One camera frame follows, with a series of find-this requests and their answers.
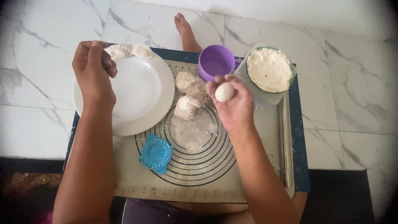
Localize person's right hand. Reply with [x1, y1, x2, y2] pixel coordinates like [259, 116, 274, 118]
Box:
[205, 74, 256, 133]

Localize person's left hand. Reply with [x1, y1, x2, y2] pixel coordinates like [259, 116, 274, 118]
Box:
[72, 40, 118, 109]

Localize small white dough ball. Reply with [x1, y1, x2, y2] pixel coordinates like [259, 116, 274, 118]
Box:
[215, 82, 235, 103]

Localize crimped raw dumpling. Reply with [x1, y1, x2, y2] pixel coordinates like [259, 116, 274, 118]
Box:
[106, 44, 133, 60]
[132, 44, 155, 59]

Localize purple plastic cup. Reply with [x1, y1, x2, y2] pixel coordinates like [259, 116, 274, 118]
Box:
[198, 45, 242, 83]

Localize clear plastic container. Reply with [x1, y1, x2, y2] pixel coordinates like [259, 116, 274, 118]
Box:
[234, 43, 292, 109]

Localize white flour heap in bowl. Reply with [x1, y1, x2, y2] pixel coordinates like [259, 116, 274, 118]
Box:
[248, 48, 293, 93]

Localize white round plate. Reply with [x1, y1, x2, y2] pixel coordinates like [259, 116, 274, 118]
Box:
[72, 44, 175, 137]

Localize large rough dough lump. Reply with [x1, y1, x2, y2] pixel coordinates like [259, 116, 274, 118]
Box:
[175, 72, 209, 105]

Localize green-rimmed glass bowl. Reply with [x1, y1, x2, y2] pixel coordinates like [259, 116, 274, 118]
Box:
[246, 46, 296, 94]

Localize smooth white dough lump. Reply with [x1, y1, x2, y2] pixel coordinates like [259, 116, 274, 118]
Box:
[174, 95, 201, 121]

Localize loose flour patch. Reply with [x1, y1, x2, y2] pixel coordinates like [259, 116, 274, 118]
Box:
[171, 109, 218, 153]

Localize person's foot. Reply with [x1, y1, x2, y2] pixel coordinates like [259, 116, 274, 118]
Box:
[174, 13, 203, 53]

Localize dark blue board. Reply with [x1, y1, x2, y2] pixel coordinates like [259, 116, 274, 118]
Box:
[62, 44, 311, 194]

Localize blue plastic dumpling press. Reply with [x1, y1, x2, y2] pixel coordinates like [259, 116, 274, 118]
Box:
[138, 134, 174, 175]

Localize beige ringed baking mat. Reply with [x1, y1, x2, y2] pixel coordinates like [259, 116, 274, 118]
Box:
[113, 59, 295, 204]

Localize person's thigh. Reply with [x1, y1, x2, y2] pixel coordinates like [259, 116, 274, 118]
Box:
[168, 191, 308, 224]

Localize person's dark shorts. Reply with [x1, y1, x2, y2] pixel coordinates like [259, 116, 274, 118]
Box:
[122, 197, 195, 224]

